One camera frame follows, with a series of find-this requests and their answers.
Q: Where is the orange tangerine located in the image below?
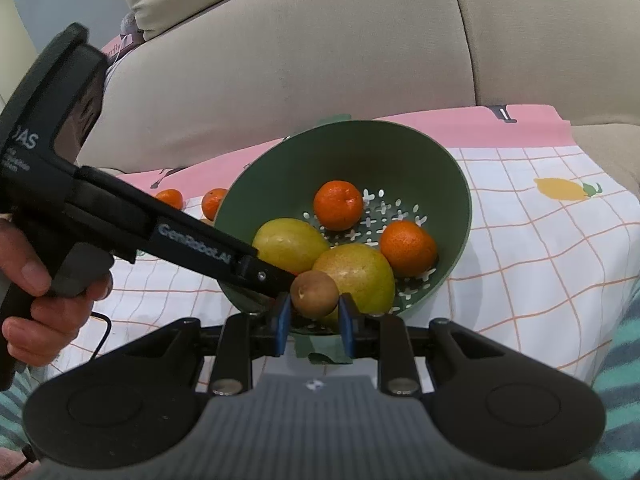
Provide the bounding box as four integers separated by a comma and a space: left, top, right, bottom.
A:
378, 220, 439, 278
154, 188, 185, 211
201, 188, 230, 222
313, 180, 365, 232

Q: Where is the person's leg in striped pajamas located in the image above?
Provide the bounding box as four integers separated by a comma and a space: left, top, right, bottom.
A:
0, 372, 47, 453
591, 310, 640, 480

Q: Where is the yellow-green pear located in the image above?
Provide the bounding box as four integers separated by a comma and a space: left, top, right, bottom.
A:
311, 243, 396, 332
251, 218, 331, 276

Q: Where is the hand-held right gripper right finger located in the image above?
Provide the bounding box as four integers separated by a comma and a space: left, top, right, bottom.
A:
337, 293, 503, 396

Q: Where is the pink gift box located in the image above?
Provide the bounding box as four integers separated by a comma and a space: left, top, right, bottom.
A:
101, 34, 137, 63

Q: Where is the brown kiwi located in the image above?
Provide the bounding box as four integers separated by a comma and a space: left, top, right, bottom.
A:
289, 269, 340, 320

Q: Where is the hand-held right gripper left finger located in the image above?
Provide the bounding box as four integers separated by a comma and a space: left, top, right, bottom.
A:
107, 292, 294, 396

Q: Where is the black cable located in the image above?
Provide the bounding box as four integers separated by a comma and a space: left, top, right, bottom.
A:
89, 311, 115, 362

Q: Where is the pink checked printed cloth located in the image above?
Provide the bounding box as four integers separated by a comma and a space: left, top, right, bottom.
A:
45, 103, 640, 396

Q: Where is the green plastic colander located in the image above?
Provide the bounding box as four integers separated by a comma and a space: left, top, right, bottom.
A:
213, 119, 474, 366

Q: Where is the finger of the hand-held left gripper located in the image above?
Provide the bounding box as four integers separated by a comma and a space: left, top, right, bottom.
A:
235, 252, 302, 307

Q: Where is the beige sofa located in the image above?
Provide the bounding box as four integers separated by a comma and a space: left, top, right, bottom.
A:
75, 0, 640, 196

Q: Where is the person's left hand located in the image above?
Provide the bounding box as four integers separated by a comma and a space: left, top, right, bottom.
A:
0, 216, 114, 359

